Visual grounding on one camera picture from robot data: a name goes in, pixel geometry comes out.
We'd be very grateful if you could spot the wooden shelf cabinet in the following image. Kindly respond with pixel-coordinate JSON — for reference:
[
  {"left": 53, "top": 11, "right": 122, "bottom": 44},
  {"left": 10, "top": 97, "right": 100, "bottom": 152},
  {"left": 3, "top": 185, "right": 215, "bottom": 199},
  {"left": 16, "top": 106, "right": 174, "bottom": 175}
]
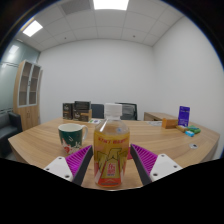
[{"left": 13, "top": 59, "right": 44, "bottom": 131}]

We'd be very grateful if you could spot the small square ceiling light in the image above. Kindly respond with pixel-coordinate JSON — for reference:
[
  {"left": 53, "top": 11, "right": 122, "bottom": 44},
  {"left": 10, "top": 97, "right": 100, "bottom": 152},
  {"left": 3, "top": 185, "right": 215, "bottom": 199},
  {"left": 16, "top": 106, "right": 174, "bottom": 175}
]
[{"left": 22, "top": 20, "right": 44, "bottom": 38}]

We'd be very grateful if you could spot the green box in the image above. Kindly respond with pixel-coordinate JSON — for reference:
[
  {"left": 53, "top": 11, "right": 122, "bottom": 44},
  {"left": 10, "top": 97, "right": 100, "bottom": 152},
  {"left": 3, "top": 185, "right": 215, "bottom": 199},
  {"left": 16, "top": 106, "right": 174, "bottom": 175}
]
[{"left": 187, "top": 125, "right": 202, "bottom": 135}]

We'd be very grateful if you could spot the white paper sheet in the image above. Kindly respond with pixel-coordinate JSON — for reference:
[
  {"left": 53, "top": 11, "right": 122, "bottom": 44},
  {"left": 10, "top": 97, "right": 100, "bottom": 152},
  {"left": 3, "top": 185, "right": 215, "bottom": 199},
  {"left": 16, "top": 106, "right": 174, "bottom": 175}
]
[{"left": 146, "top": 119, "right": 163, "bottom": 127}]

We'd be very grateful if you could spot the purple upright box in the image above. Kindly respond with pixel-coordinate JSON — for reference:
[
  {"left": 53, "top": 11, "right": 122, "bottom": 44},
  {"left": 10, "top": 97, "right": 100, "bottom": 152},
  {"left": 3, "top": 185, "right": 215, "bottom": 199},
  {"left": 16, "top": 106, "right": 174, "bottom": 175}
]
[{"left": 177, "top": 105, "right": 191, "bottom": 127}]

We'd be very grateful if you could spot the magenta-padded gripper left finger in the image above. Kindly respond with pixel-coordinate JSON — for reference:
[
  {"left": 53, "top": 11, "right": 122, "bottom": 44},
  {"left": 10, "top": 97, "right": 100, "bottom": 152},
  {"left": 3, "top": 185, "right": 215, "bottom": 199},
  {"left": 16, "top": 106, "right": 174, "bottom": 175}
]
[{"left": 43, "top": 144, "right": 95, "bottom": 187}]

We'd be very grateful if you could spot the yellow tea drink bottle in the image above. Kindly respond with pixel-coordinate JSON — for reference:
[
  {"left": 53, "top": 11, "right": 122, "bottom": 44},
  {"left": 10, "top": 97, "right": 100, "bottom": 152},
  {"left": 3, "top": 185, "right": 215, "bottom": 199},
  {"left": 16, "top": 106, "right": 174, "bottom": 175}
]
[{"left": 93, "top": 102, "right": 131, "bottom": 188}]

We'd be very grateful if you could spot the black leather armchair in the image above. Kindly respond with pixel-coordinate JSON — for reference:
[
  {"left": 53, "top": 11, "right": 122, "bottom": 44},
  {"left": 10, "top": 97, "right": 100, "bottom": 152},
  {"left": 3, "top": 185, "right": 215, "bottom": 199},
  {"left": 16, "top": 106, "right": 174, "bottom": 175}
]
[{"left": 0, "top": 111, "right": 24, "bottom": 158}]

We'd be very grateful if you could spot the wooden side desk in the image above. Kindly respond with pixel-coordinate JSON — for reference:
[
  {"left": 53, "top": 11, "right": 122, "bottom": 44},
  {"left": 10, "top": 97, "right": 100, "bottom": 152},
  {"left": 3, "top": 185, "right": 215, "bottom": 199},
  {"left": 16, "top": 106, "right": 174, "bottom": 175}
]
[{"left": 143, "top": 111, "right": 178, "bottom": 122}]

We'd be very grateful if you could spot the black mesh office chair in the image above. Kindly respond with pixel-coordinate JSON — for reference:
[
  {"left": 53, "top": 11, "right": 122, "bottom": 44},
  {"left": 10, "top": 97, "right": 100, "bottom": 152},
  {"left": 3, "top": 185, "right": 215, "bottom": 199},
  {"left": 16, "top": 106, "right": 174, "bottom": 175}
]
[{"left": 115, "top": 102, "right": 139, "bottom": 121}]

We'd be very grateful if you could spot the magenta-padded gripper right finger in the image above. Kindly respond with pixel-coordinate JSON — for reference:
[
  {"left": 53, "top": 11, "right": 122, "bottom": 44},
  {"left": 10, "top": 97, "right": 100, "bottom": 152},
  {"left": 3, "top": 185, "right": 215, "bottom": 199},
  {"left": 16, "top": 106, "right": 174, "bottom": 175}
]
[{"left": 130, "top": 143, "right": 184, "bottom": 186}]

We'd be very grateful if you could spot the small yellowish box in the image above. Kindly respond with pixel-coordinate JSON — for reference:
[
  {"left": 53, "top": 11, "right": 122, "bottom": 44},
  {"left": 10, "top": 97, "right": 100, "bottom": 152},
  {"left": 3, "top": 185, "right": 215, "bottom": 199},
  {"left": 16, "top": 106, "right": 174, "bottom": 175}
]
[{"left": 175, "top": 124, "right": 189, "bottom": 134}]

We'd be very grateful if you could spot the dark padded office chair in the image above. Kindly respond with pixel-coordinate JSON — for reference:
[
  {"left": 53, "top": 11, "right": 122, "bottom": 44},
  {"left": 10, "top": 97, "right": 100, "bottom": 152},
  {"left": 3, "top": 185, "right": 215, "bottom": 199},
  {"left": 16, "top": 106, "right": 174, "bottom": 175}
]
[{"left": 90, "top": 103, "right": 105, "bottom": 120}]

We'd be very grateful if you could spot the large square ceiling light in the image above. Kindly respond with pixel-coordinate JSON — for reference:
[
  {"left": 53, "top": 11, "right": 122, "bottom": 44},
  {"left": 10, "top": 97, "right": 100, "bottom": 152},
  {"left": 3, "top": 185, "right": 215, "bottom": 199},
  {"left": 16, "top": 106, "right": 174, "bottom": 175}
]
[{"left": 92, "top": 0, "right": 130, "bottom": 11}]

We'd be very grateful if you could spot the brown cardboard box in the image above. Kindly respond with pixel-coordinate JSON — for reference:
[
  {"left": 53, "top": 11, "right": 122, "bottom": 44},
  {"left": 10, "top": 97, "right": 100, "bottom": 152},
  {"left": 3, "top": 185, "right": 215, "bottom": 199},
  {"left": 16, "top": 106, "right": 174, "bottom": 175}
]
[{"left": 72, "top": 109, "right": 93, "bottom": 123}]

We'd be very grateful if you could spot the green and white mug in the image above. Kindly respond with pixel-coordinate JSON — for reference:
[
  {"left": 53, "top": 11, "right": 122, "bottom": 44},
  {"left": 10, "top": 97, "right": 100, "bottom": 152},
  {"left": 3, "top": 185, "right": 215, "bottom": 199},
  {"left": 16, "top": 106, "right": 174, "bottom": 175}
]
[{"left": 57, "top": 123, "right": 89, "bottom": 155}]

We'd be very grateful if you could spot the tall dark box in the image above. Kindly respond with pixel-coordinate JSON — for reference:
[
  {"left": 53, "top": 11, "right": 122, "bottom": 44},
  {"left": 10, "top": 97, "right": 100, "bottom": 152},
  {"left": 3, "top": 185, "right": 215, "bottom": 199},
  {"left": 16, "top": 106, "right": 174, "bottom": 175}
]
[{"left": 62, "top": 102, "right": 74, "bottom": 120}]

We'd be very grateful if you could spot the flat dark box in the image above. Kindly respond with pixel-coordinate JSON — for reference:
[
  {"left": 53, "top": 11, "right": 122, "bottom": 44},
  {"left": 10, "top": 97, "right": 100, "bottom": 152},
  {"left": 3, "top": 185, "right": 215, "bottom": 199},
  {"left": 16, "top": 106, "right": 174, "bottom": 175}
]
[{"left": 73, "top": 100, "right": 92, "bottom": 111}]

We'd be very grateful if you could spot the green and white leaflet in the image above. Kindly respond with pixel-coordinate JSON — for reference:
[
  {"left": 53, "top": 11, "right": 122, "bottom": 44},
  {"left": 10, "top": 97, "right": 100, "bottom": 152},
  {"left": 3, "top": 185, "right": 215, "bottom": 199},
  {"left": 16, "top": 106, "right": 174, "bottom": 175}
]
[{"left": 88, "top": 118, "right": 103, "bottom": 126}]

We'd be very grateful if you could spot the orange wooden box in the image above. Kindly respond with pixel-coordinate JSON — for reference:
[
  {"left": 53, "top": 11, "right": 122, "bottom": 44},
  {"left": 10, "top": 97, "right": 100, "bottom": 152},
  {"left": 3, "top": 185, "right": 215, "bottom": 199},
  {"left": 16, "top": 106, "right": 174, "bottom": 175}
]
[{"left": 161, "top": 117, "right": 179, "bottom": 130}]

